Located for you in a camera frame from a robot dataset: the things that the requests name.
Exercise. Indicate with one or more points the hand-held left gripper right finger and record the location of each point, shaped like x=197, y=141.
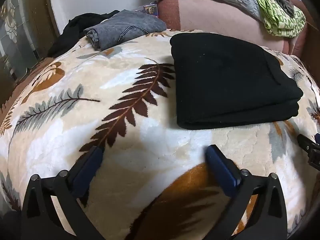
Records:
x=222, y=171

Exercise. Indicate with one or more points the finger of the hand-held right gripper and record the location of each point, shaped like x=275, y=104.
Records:
x=310, y=150

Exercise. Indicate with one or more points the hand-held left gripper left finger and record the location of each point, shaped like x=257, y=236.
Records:
x=88, y=166

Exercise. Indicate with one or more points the black pants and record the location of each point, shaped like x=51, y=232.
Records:
x=230, y=80

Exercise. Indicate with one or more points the leaf printed blanket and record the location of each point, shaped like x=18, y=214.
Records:
x=140, y=135

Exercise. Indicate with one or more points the green printed cloth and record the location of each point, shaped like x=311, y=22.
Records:
x=280, y=21

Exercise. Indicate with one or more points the black crumpled cloth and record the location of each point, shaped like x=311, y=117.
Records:
x=72, y=32

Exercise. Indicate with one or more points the grey folded jeans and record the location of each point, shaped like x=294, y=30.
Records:
x=125, y=27

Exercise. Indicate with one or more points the wooden door with glass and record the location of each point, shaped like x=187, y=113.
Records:
x=22, y=30

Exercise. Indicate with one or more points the dark cloth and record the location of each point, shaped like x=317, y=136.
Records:
x=280, y=1

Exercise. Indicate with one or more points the pink upholstered headboard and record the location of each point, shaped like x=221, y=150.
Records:
x=220, y=17

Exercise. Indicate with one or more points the small colourful box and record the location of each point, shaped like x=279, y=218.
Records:
x=151, y=10

